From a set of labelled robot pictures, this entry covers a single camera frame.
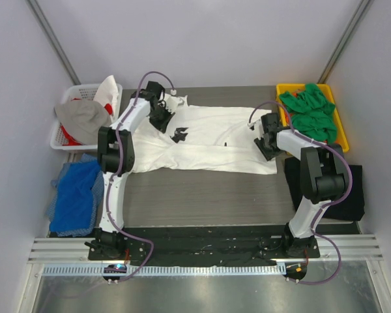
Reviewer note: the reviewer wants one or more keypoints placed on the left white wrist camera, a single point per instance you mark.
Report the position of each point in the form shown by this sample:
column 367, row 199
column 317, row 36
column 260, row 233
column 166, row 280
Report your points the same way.
column 174, row 101

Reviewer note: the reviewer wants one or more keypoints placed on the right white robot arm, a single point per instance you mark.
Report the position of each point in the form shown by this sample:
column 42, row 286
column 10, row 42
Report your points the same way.
column 324, row 178

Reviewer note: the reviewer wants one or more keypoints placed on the white slotted cable duct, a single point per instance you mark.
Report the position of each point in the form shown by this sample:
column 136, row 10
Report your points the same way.
column 116, row 269

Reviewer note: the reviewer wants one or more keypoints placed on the green t shirt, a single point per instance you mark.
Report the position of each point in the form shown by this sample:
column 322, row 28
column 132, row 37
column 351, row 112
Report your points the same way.
column 311, row 112

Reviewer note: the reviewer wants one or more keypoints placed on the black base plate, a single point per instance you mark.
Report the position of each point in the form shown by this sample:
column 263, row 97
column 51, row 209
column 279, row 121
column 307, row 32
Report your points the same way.
column 220, row 246

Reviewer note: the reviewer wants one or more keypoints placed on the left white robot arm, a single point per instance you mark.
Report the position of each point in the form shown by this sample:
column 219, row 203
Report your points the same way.
column 116, row 157

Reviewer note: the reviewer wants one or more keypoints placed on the yellow plastic bin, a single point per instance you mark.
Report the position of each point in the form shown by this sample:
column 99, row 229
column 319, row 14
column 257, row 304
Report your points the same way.
column 286, row 119

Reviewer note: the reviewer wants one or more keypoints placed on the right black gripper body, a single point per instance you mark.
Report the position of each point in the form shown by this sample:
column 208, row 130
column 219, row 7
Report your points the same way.
column 265, row 147

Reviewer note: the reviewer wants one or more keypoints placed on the white plastic basket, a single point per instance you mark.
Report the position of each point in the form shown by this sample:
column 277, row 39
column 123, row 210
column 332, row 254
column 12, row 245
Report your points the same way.
column 58, row 141

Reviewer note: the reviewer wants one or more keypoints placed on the blue t shirt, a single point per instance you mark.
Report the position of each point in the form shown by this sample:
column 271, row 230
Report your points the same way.
column 74, row 204

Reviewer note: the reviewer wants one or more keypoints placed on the white cloth in basket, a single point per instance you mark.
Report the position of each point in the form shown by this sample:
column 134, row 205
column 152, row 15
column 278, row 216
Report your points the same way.
column 108, row 92

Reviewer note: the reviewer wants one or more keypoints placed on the red cloth in basket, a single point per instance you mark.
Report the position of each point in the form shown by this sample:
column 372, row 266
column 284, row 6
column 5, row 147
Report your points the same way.
column 109, row 109

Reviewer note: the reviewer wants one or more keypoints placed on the black folded t shirt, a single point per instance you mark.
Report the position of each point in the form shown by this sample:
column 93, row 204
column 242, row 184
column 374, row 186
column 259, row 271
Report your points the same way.
column 351, row 209

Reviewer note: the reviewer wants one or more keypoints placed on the right corner aluminium post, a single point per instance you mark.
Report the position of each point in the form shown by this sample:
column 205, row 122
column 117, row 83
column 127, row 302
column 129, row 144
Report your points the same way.
column 346, row 37

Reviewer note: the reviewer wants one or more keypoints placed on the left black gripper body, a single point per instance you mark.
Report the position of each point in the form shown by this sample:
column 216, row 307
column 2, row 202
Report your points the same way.
column 161, row 118

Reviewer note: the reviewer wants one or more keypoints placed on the white t shirt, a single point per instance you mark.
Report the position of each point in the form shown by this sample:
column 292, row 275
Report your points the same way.
column 202, row 138

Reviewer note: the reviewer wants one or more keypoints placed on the left corner aluminium post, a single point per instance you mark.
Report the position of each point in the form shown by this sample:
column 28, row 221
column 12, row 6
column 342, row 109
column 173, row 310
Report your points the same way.
column 47, row 29

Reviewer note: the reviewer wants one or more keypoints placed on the blue checkered cloth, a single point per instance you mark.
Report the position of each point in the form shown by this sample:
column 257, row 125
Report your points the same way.
column 98, row 191

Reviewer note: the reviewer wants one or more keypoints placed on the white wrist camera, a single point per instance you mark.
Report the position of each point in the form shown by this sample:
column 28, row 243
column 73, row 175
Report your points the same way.
column 256, row 125
column 174, row 101

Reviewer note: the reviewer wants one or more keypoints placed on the grey cloth in basket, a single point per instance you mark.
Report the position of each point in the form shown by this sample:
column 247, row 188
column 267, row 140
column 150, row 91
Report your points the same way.
column 83, row 120

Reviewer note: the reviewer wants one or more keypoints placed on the corner aluminium post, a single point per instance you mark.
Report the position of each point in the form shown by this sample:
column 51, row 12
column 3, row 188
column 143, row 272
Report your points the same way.
column 346, row 37
column 47, row 29

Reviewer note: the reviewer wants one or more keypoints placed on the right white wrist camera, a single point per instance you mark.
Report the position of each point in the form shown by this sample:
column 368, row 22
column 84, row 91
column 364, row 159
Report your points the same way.
column 256, row 125

